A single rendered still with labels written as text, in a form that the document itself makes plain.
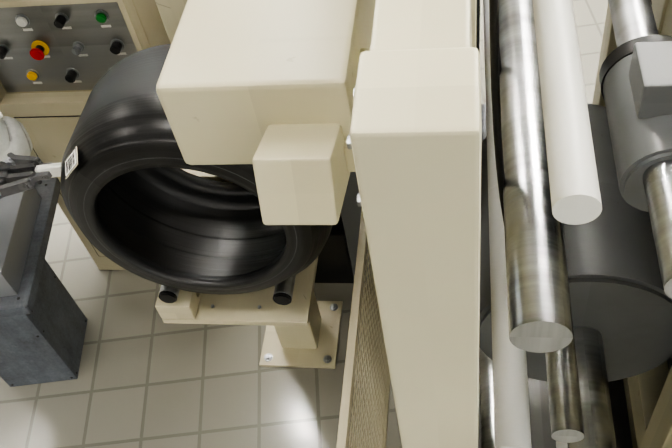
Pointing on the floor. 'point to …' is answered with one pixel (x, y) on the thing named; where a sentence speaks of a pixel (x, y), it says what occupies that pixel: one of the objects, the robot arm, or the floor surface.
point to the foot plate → (330, 313)
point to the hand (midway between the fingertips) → (52, 170)
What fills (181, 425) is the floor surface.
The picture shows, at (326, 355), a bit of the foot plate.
